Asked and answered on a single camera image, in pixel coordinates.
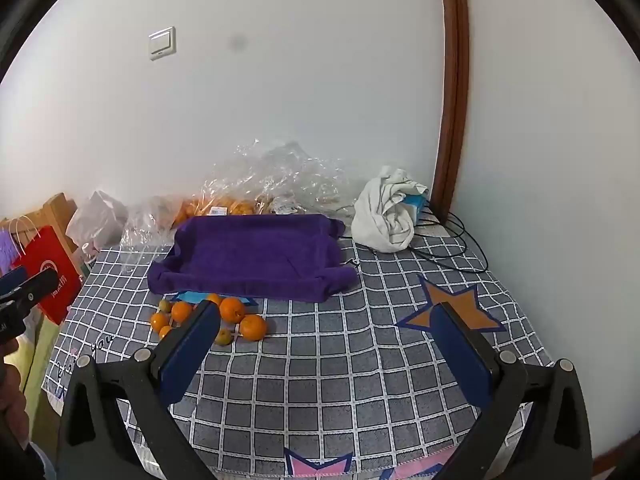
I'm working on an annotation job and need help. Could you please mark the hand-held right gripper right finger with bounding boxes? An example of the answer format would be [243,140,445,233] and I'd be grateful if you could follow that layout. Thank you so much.
[430,301,594,480]

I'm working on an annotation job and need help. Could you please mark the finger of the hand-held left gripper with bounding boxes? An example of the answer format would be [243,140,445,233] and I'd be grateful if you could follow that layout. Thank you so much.
[0,265,29,297]
[9,268,59,307]

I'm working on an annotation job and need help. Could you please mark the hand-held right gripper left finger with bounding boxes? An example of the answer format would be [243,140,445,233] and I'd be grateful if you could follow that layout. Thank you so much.
[57,300,221,480]

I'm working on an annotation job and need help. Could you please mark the blue tray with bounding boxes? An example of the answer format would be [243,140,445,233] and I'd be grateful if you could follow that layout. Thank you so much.
[171,290,259,307]

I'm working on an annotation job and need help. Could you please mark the purple towel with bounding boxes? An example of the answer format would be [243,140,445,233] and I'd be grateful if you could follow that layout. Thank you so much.
[147,213,359,304]

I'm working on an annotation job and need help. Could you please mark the person's left hand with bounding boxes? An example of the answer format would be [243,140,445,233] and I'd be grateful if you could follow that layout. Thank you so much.
[0,341,32,443]

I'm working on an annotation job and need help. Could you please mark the red paper bag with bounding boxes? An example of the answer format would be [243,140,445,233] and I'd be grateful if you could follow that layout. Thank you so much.
[7,216,84,326]

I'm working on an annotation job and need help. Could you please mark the purple paper bag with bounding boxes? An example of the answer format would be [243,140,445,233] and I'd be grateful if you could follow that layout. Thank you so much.
[0,230,27,273]

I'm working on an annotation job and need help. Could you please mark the light green cloth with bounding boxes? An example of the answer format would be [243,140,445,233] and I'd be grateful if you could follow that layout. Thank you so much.
[2,305,63,443]

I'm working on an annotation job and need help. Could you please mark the clear plastic bottle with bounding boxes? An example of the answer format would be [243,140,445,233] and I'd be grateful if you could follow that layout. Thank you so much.
[80,242,99,275]

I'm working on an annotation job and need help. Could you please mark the cardboard box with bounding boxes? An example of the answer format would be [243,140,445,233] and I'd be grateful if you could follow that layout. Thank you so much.
[40,192,82,263]

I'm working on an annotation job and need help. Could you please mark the white plastic bag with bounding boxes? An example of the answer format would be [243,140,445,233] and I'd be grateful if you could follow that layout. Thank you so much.
[65,190,129,252]

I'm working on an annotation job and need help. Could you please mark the grey checked tablecloth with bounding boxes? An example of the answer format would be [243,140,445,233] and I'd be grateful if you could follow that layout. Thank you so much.
[42,220,556,480]

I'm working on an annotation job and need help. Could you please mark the clear bag of oranges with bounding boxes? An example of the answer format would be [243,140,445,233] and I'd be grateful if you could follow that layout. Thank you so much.
[172,194,260,227]

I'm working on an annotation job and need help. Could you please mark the blue box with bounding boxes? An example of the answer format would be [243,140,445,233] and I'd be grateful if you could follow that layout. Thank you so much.
[402,192,429,222]

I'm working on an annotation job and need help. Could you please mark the white cloth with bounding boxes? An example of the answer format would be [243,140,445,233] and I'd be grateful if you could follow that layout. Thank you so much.
[351,166,429,254]

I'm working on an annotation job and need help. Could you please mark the clear bag of tan snacks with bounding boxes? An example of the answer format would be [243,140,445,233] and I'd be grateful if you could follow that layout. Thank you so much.
[256,191,303,214]

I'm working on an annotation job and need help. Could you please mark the crumpled clear plastic bag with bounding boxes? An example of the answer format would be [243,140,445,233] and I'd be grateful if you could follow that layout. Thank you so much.
[202,139,362,217]

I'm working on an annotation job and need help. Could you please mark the black cables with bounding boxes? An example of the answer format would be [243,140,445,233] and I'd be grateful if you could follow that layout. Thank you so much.
[336,204,490,273]

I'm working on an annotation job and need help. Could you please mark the brown wooden door frame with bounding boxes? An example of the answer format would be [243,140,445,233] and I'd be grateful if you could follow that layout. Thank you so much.
[431,0,469,223]

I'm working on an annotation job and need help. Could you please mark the white light switch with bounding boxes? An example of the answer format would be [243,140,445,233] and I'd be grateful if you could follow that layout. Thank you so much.
[148,25,178,62]

